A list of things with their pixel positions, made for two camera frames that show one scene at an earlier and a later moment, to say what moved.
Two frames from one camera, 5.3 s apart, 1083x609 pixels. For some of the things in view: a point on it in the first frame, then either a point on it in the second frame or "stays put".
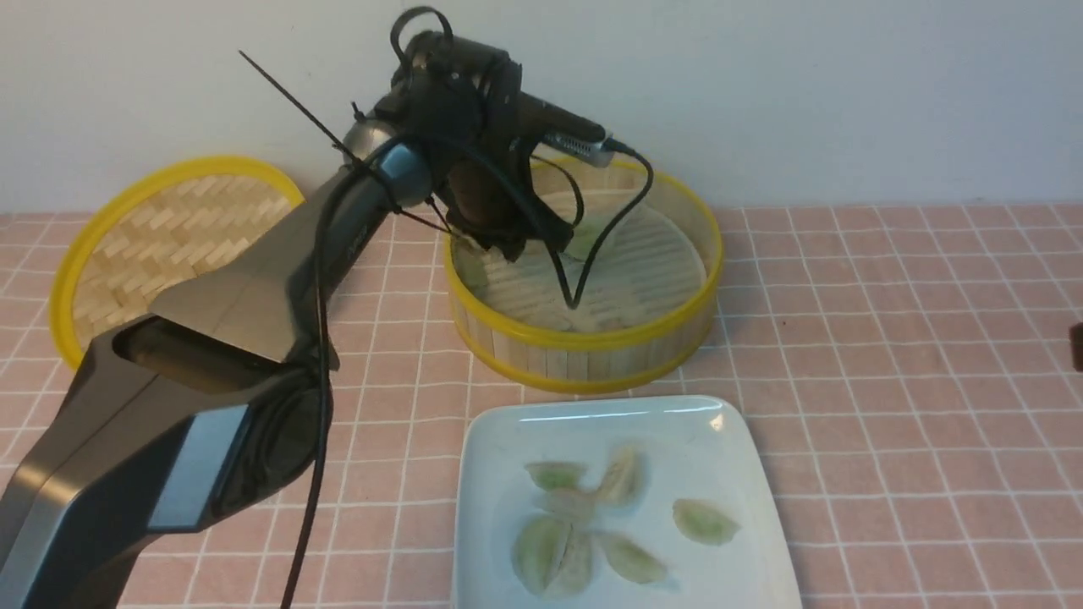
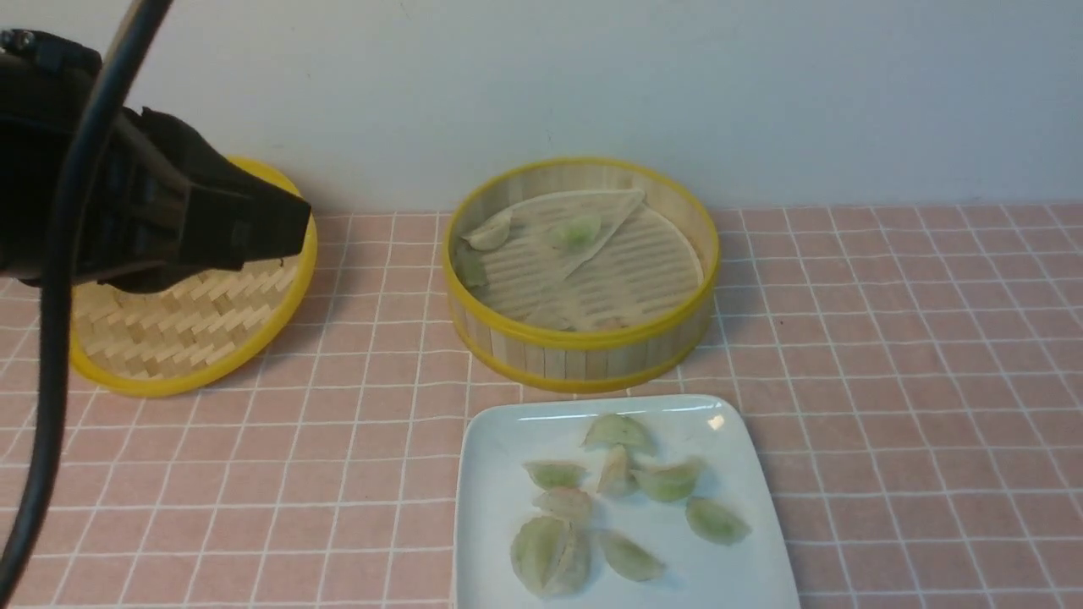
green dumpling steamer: (582, 241) → (668, 483)
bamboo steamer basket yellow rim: (629, 299) stays put
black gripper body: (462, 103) → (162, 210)
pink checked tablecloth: (915, 378) stays put
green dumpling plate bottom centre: (632, 562) stays put
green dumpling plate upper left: (557, 475) stays put
